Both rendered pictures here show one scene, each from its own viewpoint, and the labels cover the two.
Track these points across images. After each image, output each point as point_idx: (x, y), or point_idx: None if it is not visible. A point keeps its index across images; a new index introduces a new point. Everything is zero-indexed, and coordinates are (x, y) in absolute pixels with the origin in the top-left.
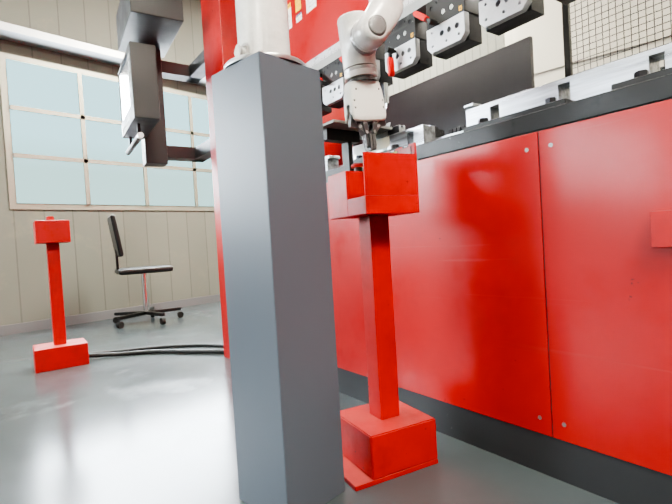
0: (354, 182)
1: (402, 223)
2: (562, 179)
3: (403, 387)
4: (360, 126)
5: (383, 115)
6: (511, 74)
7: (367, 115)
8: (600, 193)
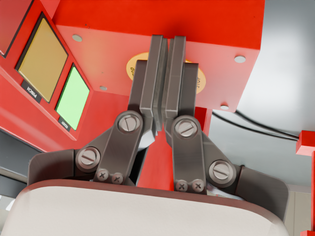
0: (229, 12)
1: (51, 17)
2: None
3: None
4: (224, 169)
5: (34, 207)
6: None
7: (171, 227)
8: None
